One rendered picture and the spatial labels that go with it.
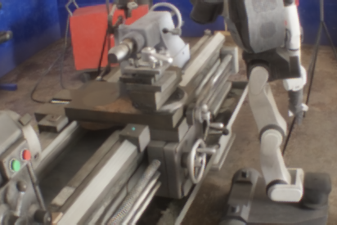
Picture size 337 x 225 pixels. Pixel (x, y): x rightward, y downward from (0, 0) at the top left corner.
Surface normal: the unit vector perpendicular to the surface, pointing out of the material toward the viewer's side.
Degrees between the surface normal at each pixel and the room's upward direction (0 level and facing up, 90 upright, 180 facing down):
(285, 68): 90
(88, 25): 90
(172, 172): 90
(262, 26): 101
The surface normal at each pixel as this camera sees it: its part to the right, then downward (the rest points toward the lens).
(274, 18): 0.33, 0.55
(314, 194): -0.25, 0.43
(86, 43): 0.01, 0.43
